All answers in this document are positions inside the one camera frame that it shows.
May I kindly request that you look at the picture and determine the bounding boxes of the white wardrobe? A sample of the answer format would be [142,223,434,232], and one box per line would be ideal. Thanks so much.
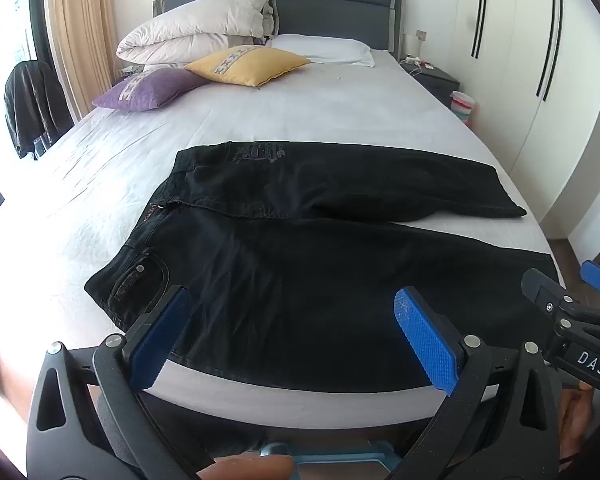
[445,0,600,241]

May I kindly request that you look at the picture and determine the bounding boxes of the yellow cushion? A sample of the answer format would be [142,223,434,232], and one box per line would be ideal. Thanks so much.
[184,45,311,88]

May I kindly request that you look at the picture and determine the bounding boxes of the person's left hand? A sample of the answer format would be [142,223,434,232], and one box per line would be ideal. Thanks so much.
[196,454,296,480]

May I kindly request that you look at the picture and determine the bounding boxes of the white pillow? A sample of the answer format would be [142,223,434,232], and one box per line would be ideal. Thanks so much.
[267,34,376,68]

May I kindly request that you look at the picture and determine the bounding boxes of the folded beige duvet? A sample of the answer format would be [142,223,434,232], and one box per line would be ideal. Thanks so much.
[116,0,281,67]

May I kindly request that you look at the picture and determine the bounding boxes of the striped waste bin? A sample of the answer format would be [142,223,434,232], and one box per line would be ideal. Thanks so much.
[450,91,478,131]

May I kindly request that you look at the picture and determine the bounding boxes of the purple cushion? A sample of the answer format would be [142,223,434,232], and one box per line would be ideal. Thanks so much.
[91,67,211,112]

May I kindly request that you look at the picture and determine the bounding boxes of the person's right hand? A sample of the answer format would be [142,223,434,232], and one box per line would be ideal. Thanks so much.
[560,380,598,466]

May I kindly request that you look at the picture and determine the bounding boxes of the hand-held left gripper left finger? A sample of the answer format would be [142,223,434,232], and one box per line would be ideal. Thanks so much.
[26,285,216,480]

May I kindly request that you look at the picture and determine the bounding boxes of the black wardrobe handle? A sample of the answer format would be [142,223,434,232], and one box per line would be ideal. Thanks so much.
[543,0,564,104]
[535,0,557,97]
[471,0,482,57]
[477,0,490,59]

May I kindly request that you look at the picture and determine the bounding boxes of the black window frame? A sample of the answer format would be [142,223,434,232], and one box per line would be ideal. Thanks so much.
[0,0,56,211]

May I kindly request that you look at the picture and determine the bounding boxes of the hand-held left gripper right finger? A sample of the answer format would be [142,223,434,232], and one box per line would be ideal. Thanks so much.
[385,286,566,480]

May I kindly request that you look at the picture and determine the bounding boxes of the grey padded headboard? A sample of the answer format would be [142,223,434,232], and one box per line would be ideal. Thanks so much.
[152,0,408,56]

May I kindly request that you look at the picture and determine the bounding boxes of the black jacket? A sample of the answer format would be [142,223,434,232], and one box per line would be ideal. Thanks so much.
[4,60,73,160]

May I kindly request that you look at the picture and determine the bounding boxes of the bed with white sheet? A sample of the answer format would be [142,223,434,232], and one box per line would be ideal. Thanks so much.
[0,49,561,431]

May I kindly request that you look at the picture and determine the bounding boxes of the beige curtain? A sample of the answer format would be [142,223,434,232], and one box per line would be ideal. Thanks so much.
[52,0,121,121]

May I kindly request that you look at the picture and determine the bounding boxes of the black pants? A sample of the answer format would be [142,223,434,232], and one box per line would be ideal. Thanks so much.
[84,141,561,395]

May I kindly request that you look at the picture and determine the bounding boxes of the dark grey nightstand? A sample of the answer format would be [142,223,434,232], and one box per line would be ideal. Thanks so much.
[399,60,461,108]

